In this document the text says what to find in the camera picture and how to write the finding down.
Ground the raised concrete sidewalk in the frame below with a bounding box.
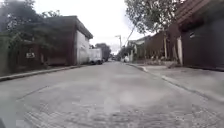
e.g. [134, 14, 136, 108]
[125, 62, 224, 103]

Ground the overgrown dark fence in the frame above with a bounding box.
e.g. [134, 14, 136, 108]
[0, 0, 64, 76]

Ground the grey concrete road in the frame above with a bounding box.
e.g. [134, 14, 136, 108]
[0, 60, 224, 128]

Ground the utility pole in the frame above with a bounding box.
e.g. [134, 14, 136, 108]
[114, 34, 123, 51]

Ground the brown fence with posts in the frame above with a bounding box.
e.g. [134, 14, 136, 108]
[126, 31, 169, 64]

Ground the large overhanging tree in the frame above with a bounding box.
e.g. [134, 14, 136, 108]
[124, 0, 185, 35]

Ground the dark building with white wall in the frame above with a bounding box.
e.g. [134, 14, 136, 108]
[44, 15, 94, 67]

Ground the distant dark tree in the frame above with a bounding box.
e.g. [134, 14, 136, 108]
[94, 42, 112, 62]

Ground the concrete kerb strip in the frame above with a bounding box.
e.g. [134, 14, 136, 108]
[0, 63, 88, 83]

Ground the white parked vehicle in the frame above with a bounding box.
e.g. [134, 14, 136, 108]
[88, 48, 104, 66]

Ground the dark brown gated building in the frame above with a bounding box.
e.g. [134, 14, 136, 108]
[167, 0, 224, 72]

